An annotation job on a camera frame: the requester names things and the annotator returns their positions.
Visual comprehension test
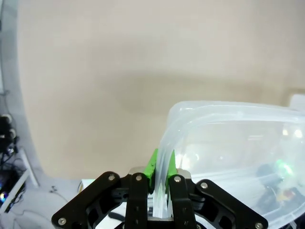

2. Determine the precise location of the black device with knobs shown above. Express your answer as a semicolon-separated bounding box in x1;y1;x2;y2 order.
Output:
0;114;19;153

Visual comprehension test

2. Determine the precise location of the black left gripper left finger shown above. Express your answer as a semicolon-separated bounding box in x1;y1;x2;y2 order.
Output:
51;148;159;229

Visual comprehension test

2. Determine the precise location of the black cable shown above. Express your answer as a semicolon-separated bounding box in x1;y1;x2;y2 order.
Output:
109;211;126;222

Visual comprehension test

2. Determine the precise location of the white flat bar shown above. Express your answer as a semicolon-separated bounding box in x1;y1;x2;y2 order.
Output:
0;167;30;213

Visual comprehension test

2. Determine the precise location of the large clear plastic bin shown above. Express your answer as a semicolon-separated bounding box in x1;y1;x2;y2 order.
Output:
152;100;305;229

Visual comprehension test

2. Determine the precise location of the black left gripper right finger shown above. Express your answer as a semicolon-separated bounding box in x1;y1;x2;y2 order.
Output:
166;149;269;229

